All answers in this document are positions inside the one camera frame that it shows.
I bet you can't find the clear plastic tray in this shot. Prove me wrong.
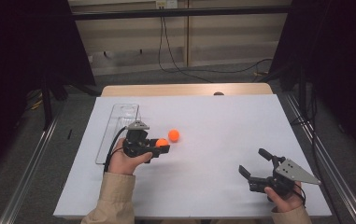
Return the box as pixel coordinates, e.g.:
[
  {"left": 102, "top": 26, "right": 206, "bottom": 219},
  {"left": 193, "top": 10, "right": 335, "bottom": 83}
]
[{"left": 94, "top": 103, "right": 141, "bottom": 165}]

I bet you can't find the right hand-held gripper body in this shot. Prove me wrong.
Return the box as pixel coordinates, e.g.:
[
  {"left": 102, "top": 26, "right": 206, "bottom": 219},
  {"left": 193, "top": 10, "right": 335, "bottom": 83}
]
[{"left": 249, "top": 155, "right": 321, "bottom": 197}]

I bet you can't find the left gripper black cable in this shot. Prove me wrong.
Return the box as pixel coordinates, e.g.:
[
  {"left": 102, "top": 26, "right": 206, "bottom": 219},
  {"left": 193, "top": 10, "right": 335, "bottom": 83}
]
[{"left": 103, "top": 125, "right": 129, "bottom": 174}]

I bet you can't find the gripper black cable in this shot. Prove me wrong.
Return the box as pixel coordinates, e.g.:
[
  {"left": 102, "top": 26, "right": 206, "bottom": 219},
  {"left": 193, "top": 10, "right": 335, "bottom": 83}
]
[
  {"left": 103, "top": 125, "right": 129, "bottom": 174},
  {"left": 292, "top": 181, "right": 306, "bottom": 207}
]

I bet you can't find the black power cable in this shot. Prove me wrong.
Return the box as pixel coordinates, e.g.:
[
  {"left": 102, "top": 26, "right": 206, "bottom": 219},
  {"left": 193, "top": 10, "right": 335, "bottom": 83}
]
[
  {"left": 157, "top": 8, "right": 212, "bottom": 83},
  {"left": 162, "top": 8, "right": 212, "bottom": 83}
]

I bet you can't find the black stand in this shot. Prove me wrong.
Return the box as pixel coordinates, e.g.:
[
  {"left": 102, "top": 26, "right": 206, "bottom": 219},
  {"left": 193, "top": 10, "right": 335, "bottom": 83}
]
[{"left": 39, "top": 73, "right": 103, "bottom": 132}]

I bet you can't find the black curtain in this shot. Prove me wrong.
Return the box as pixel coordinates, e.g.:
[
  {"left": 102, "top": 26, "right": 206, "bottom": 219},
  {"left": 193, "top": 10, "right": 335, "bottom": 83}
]
[
  {"left": 268, "top": 0, "right": 356, "bottom": 162},
  {"left": 0, "top": 0, "right": 96, "bottom": 180}
]

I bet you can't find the black floor cable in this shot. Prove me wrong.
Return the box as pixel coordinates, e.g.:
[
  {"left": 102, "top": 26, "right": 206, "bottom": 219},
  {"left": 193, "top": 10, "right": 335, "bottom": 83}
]
[{"left": 178, "top": 57, "right": 274, "bottom": 76}]

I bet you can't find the person's left hand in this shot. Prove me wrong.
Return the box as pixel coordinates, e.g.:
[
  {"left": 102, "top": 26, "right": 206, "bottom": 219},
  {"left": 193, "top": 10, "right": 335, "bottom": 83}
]
[{"left": 107, "top": 137, "right": 153, "bottom": 176}]

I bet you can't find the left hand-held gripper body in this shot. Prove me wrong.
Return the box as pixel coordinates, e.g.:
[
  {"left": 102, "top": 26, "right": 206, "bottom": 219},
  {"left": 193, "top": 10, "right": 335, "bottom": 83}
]
[{"left": 122, "top": 120, "right": 160, "bottom": 164}]

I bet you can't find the white wall socket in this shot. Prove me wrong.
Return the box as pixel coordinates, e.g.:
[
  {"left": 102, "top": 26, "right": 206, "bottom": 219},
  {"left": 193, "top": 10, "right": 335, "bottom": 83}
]
[{"left": 155, "top": 0, "right": 178, "bottom": 9}]

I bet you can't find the metal floor rail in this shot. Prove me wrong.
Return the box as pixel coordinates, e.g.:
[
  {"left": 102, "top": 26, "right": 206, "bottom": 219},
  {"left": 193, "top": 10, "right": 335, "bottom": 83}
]
[
  {"left": 0, "top": 105, "right": 62, "bottom": 224},
  {"left": 282, "top": 92, "right": 356, "bottom": 224}
]

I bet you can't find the person's right hand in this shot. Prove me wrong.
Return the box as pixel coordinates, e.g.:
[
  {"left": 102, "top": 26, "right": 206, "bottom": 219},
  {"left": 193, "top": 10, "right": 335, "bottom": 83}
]
[{"left": 263, "top": 181, "right": 305, "bottom": 214}]

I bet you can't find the black horizontal bar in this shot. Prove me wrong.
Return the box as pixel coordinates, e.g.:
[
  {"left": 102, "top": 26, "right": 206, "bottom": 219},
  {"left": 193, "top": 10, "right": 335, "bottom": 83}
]
[{"left": 71, "top": 5, "right": 292, "bottom": 21}]

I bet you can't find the orange ball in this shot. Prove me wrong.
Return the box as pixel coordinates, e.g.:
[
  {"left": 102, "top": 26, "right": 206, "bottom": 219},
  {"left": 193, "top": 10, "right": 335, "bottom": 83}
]
[
  {"left": 167, "top": 129, "right": 181, "bottom": 144},
  {"left": 155, "top": 137, "right": 170, "bottom": 148}
]

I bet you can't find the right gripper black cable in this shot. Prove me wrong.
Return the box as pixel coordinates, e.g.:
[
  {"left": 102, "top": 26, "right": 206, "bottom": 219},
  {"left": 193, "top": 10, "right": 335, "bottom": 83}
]
[{"left": 292, "top": 181, "right": 306, "bottom": 207}]

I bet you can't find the white table sheet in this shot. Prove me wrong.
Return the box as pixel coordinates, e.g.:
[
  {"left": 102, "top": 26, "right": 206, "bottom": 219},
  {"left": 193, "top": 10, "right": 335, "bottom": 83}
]
[{"left": 53, "top": 94, "right": 333, "bottom": 218}]

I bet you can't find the yellow cable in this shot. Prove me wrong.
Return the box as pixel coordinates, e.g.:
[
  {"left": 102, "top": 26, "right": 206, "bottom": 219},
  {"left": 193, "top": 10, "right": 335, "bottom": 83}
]
[{"left": 28, "top": 88, "right": 45, "bottom": 112}]

